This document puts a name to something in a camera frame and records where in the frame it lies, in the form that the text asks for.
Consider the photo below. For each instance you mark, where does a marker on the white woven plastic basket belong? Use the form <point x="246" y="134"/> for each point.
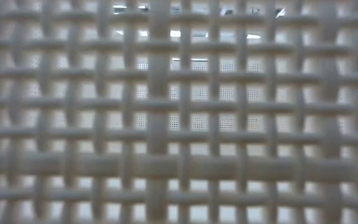
<point x="158" y="93"/>

